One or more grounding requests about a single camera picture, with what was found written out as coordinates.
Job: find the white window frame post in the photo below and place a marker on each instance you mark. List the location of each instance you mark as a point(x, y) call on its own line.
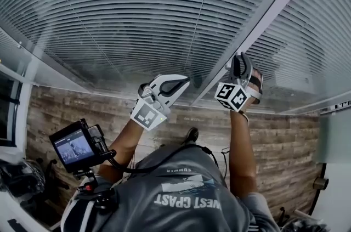
point(263, 25)

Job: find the wristband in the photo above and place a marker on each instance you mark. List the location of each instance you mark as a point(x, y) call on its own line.
point(244, 116)

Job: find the frosted glass door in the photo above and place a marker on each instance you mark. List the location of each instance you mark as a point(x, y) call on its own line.
point(336, 143)

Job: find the narrow grey window blinds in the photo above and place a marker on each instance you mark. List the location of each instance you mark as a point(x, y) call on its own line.
point(315, 33)

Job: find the person's right hand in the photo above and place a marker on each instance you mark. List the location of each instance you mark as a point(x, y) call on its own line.
point(256, 80)

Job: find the black monitor mount red knob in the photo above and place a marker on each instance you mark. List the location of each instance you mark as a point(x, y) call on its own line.
point(90, 189)

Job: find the dark framed window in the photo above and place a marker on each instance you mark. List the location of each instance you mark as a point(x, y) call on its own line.
point(8, 110)

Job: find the wide grey window blinds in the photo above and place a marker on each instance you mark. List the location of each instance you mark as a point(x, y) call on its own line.
point(115, 6)

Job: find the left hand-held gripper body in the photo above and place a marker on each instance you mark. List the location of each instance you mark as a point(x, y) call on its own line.
point(146, 113)

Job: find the person's left forearm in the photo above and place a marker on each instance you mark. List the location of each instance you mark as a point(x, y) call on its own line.
point(124, 148)

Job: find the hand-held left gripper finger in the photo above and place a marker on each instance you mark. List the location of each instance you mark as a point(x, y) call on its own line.
point(179, 91)
point(175, 78)

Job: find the small black monitor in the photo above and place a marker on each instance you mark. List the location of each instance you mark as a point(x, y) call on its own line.
point(74, 147)

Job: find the brass door knob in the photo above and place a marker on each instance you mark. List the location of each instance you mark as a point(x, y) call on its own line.
point(321, 183)

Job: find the person's right forearm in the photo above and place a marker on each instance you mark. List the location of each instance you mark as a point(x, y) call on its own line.
point(242, 154)

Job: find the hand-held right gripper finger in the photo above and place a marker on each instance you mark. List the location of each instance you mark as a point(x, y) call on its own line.
point(235, 67)
point(246, 66)

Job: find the grey printed t-shirt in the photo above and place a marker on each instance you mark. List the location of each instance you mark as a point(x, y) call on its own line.
point(170, 198)

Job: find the dark shoe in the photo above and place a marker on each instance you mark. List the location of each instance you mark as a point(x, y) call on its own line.
point(192, 134)

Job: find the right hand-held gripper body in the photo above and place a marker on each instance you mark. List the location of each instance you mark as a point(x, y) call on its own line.
point(233, 96)

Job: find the white window frame rail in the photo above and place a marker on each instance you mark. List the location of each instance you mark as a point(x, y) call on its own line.
point(41, 63)

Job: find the black office chair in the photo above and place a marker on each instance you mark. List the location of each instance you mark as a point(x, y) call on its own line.
point(30, 178)

